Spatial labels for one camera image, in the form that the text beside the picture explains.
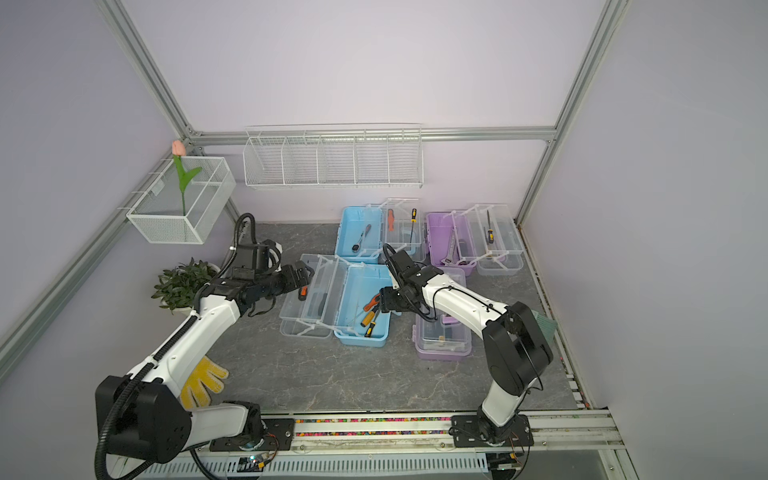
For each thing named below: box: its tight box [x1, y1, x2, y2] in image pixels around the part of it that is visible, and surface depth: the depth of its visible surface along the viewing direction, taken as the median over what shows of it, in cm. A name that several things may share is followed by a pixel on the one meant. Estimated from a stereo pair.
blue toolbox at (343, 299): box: [279, 254, 393, 347], surface depth 93 cm
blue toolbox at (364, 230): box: [335, 198, 426, 264], surface depth 115 cm
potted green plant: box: [151, 257, 221, 315], surface depth 83 cm
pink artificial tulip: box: [171, 140, 202, 216], surface depth 86 cm
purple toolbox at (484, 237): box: [426, 204, 525, 276], surface depth 107 cm
